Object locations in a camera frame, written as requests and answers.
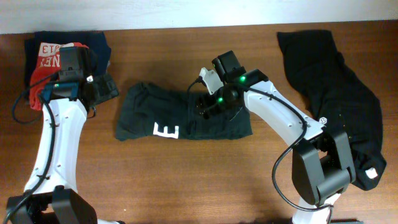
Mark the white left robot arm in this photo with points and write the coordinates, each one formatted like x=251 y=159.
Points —
x=67 y=96

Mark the red printed t-shirt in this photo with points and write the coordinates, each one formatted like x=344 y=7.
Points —
x=48 y=63

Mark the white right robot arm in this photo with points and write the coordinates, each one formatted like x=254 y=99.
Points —
x=322 y=163

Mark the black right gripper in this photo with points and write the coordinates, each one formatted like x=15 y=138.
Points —
x=208 y=107

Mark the navy folded garment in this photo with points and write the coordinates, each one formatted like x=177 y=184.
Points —
x=96 y=41

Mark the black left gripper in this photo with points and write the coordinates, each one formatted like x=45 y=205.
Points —
x=106 y=86

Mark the dark green t-shirt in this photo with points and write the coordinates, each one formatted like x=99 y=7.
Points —
x=150 y=110

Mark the black polo shirt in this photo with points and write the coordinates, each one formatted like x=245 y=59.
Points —
x=317 y=70

